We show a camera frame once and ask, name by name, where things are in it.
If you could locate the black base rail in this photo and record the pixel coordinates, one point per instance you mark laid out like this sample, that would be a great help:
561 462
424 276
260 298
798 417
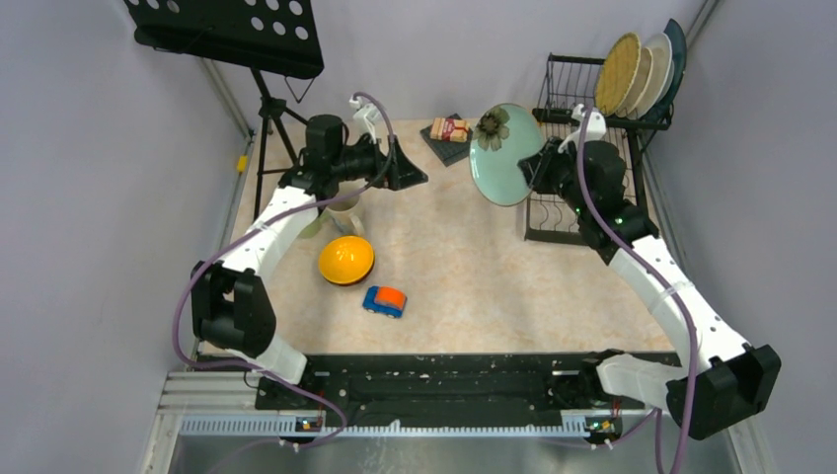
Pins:
546 396

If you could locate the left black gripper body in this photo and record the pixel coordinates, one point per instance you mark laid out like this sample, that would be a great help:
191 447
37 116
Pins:
357 163

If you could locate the light green round plate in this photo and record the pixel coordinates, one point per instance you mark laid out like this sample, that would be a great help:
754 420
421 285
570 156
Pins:
504 135

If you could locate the teal square plate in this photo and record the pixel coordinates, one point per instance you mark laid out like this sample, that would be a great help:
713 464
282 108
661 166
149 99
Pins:
661 111

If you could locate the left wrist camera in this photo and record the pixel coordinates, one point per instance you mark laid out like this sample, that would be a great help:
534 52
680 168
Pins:
365 116

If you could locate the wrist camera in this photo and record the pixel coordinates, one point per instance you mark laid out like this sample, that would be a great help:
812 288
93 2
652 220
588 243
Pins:
591 126
365 116

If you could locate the beige mug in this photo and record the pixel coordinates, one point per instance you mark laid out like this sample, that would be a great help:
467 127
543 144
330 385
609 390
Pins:
348 216

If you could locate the blue orange toy car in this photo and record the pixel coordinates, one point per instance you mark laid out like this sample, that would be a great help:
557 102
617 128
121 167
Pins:
385 300

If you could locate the yellow-rimmed patterned plate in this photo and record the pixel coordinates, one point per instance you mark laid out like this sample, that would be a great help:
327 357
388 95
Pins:
618 73

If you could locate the light green mug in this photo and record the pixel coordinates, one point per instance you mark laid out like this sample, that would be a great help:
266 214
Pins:
312 229

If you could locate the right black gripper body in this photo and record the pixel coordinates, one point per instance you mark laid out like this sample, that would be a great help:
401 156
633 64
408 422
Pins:
564 169

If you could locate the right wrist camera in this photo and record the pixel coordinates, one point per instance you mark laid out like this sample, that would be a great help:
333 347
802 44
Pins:
591 126

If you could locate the cream floral ceramic plate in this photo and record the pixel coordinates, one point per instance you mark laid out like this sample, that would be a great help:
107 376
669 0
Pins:
626 109

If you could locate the wooden blocks stack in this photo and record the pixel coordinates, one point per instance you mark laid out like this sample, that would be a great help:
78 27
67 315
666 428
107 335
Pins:
450 129

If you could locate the black music stand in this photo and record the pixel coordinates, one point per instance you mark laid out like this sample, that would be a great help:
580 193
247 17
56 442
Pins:
278 37

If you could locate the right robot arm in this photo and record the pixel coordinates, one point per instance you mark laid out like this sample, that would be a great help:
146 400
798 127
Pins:
721 379

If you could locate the yellow bowl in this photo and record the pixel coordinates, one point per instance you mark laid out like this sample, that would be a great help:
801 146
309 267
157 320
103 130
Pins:
346 260

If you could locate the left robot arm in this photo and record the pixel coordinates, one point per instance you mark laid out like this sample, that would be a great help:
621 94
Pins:
230 307

